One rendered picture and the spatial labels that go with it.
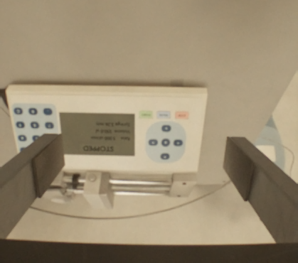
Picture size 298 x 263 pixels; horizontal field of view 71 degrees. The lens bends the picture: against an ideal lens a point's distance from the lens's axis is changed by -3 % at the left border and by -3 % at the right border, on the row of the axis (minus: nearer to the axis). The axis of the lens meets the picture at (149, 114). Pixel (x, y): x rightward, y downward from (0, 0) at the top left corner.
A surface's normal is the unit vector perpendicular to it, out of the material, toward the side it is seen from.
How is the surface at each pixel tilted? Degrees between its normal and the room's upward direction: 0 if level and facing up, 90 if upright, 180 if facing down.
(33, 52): 0
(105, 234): 90
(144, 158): 36
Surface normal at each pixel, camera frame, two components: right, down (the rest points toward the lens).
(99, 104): 0.00, 0.27
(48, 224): -0.09, -0.61
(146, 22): -0.01, 0.79
